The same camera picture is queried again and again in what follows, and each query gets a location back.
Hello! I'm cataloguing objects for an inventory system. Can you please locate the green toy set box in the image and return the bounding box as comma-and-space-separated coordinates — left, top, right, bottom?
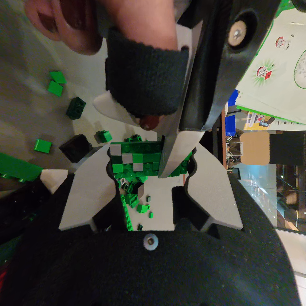
274, 0, 306, 18

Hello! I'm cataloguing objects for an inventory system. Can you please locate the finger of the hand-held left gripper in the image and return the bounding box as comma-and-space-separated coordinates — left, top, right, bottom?
157, 135, 166, 178
160, 130, 204, 179

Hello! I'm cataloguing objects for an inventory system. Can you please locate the long green toy plate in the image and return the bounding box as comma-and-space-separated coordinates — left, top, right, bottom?
0, 153, 44, 182

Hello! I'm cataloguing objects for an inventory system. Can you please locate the long black toy plate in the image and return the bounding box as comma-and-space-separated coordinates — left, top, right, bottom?
0, 179, 52, 239

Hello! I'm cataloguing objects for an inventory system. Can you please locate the glass partition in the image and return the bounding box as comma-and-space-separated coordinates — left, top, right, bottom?
239, 165, 306, 232

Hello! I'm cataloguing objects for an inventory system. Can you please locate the white toy brick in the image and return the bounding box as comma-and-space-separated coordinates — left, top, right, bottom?
40, 169, 69, 194

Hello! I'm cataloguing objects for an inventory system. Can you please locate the green checkered brick assembly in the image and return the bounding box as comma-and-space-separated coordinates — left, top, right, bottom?
109, 141, 194, 179

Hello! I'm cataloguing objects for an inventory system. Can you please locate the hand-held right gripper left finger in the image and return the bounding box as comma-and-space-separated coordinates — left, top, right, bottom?
59, 143, 119, 230

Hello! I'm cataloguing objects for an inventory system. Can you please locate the yellow printed box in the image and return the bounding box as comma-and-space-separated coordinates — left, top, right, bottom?
244, 112, 276, 130

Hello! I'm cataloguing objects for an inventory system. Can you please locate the wooden table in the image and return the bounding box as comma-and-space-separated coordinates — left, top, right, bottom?
221, 109, 227, 168

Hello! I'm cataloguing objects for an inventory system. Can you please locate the pile of green toy bricks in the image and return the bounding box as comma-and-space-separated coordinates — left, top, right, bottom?
0, 70, 153, 231

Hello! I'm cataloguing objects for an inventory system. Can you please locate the person's left hand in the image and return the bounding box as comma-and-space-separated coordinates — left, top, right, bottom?
24, 0, 178, 131

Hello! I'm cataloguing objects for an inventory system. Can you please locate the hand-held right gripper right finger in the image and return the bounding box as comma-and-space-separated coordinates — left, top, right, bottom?
186, 146, 244, 230

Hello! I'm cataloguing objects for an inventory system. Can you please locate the dark green studded toy brick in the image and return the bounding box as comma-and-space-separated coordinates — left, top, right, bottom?
66, 96, 86, 120

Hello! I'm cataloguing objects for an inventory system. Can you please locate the white instruction booklet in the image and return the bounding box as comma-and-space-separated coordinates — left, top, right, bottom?
235, 8, 306, 125

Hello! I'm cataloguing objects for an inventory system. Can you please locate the black sloped toy brick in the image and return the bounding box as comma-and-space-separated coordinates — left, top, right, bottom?
59, 134, 93, 163

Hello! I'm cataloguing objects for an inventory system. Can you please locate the blue storage bin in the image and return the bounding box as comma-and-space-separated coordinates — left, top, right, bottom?
227, 89, 240, 107
225, 114, 236, 136

